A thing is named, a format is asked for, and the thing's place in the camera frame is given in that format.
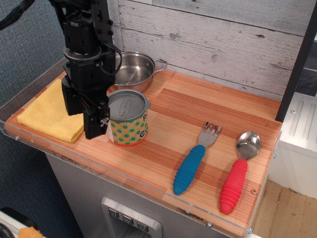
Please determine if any black sleeved cable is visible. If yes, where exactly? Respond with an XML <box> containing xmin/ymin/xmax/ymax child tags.
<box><xmin>0</xmin><ymin>0</ymin><xmax>35</xmax><ymax>31</ymax></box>

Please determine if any black and orange object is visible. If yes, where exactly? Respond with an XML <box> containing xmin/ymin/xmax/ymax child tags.
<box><xmin>0</xmin><ymin>207</ymin><xmax>45</xmax><ymax>238</ymax></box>

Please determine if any grey toy fridge cabinet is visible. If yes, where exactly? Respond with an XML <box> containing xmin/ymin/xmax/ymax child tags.
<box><xmin>47</xmin><ymin>153</ymin><xmax>252</xmax><ymax>238</ymax></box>

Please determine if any red handled spoon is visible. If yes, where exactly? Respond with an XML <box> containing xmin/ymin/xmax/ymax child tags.
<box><xmin>220</xmin><ymin>131</ymin><xmax>261</xmax><ymax>214</ymax></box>

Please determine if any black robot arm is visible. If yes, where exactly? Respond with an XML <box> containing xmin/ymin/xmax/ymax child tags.
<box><xmin>50</xmin><ymin>0</ymin><xmax>119</xmax><ymax>139</ymax></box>

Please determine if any clear acrylic table guard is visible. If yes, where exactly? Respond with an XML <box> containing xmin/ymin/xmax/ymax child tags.
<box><xmin>0</xmin><ymin>63</ymin><xmax>281</xmax><ymax>238</ymax></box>

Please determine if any silver dispenser button panel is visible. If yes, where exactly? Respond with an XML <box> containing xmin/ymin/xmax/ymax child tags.
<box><xmin>101</xmin><ymin>196</ymin><xmax>162</xmax><ymax>238</ymax></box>

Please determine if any white toy furniture piece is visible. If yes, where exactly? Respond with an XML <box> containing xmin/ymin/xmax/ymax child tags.
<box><xmin>268</xmin><ymin>92</ymin><xmax>317</xmax><ymax>198</ymax></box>

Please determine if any yellow folded cloth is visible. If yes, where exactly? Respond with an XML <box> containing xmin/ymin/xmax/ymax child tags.
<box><xmin>17</xmin><ymin>79</ymin><xmax>84</xmax><ymax>143</ymax></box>

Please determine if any small stainless steel pot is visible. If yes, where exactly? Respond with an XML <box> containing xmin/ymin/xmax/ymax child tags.
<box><xmin>109</xmin><ymin>52</ymin><xmax>168</xmax><ymax>92</ymax></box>

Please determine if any green orange dotted toy can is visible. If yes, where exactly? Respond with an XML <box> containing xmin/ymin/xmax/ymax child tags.
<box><xmin>107</xmin><ymin>89</ymin><xmax>151</xmax><ymax>146</ymax></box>

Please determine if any dark vertical post right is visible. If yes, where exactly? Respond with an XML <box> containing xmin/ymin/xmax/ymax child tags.
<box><xmin>275</xmin><ymin>1</ymin><xmax>317</xmax><ymax>122</ymax></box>

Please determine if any blue handled fork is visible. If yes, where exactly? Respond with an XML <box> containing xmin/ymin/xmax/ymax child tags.
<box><xmin>173</xmin><ymin>122</ymin><xmax>221</xmax><ymax>195</ymax></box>

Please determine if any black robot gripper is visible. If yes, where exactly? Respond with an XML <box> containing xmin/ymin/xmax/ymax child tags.
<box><xmin>61</xmin><ymin>49</ymin><xmax>116</xmax><ymax>139</ymax></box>

